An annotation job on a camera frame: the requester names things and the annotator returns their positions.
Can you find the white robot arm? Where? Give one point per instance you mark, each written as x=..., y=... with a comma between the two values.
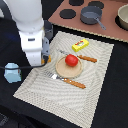
x=27, y=15

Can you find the fork with orange handle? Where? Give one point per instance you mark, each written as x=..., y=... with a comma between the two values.
x=55, y=76

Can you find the light blue cup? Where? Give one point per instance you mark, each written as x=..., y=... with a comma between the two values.
x=12, y=73

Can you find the grey cooking pot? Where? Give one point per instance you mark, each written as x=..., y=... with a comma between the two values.
x=48, y=30

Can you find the red tomato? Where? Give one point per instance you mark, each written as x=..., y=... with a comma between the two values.
x=71, y=60

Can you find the beige bowl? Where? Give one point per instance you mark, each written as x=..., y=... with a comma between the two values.
x=123, y=16

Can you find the woven beige placemat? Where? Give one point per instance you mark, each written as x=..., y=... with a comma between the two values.
x=70, y=106

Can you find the round wooden plate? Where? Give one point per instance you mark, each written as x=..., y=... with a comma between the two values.
x=64, y=70

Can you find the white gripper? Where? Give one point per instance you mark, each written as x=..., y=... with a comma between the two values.
x=36, y=47

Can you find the brown stove top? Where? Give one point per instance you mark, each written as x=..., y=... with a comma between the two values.
x=112, y=31

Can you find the knife with orange handle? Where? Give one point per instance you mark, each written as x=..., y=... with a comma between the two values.
x=79, y=56

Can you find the yellow butter box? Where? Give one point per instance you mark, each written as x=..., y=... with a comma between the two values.
x=80, y=45

